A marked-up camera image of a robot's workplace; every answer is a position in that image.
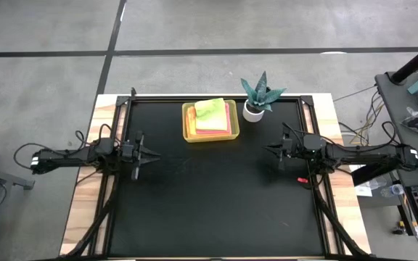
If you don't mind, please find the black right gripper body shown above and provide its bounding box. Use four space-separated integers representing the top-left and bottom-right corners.
278 132 294 172

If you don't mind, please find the pink microfiber towel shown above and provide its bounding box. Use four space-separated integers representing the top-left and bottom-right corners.
195 102 232 136

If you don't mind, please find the white paper sheet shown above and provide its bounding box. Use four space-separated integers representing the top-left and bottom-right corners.
353 184 373 197

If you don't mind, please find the dark grey side desk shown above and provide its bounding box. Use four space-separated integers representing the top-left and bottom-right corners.
350 70 418 261

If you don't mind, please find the artificial plant in white pot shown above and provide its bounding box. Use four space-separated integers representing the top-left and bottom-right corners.
240 71 288 123

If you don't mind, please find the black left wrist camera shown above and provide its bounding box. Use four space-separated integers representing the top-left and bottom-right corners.
121 143 135 160

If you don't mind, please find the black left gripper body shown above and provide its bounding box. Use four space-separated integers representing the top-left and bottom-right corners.
131 130 146 181

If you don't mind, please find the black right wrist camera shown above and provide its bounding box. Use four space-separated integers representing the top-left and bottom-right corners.
303 134 326 152

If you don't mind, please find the clear plastic bottle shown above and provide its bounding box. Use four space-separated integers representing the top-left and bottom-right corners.
380 183 406 199

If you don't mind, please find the black pole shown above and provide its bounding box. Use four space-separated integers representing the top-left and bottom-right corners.
390 36 418 85

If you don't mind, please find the black aluminium table frame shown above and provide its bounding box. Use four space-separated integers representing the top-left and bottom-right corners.
60 86 373 261

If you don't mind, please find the yellow plastic bin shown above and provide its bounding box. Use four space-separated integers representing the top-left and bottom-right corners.
181 99 240 144

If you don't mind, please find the green microfiber towel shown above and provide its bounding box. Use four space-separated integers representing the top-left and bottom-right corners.
194 97 228 132

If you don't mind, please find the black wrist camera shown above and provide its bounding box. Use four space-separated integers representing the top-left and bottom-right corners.
121 143 135 160
303 134 326 152

